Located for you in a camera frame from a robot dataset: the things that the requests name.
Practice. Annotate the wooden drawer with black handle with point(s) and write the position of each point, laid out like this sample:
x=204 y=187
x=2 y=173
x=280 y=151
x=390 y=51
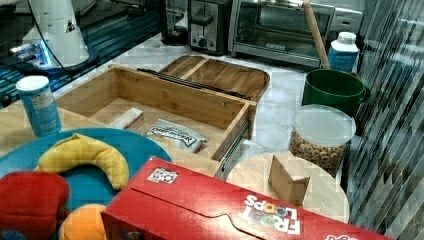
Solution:
x=222 y=118

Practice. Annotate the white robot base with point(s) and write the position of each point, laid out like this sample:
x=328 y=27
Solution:
x=55 y=40

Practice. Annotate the white packet in drawer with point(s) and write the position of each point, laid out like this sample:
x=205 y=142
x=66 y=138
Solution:
x=179 y=136

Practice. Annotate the wooden tray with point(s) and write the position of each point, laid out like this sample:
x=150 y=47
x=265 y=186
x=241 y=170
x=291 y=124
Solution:
x=247 y=82

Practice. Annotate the white red small box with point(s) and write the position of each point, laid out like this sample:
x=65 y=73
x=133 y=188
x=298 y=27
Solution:
x=131 y=120

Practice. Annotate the small wooden block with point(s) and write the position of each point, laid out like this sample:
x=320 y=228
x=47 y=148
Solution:
x=288 y=178

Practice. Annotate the red Froot Loops cereal box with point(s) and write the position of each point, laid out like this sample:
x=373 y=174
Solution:
x=164 y=201

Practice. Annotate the black silver toaster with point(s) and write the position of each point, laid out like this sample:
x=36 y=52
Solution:
x=208 y=22

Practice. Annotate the clear cereal jar with lid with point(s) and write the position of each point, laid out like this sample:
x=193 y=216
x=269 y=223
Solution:
x=320 y=135

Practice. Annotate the silver toaster oven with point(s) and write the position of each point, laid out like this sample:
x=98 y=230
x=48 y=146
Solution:
x=278 y=29

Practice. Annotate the black coffee maker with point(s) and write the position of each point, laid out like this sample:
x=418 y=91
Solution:
x=173 y=22

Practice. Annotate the green pot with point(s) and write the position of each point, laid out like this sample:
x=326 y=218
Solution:
x=336 y=89

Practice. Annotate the round wooden board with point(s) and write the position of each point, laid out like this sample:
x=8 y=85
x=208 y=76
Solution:
x=323 y=196

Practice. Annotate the blue round plate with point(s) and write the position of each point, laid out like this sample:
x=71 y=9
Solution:
x=88 y=184

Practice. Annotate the yellow plush banana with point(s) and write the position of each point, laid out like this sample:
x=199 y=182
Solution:
x=79 y=150

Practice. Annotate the blue bottle white cap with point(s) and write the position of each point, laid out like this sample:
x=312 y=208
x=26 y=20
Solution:
x=343 y=52

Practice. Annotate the orange plush fruit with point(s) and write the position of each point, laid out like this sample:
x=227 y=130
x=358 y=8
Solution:
x=84 y=223

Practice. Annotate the blue cylindrical canister white lid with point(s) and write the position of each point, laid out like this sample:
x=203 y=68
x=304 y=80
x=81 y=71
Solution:
x=39 y=103

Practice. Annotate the red plush toy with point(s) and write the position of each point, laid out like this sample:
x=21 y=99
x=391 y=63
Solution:
x=29 y=204

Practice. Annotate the wooden utensil handle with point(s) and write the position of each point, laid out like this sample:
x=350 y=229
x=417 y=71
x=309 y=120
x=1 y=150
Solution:
x=310 y=17

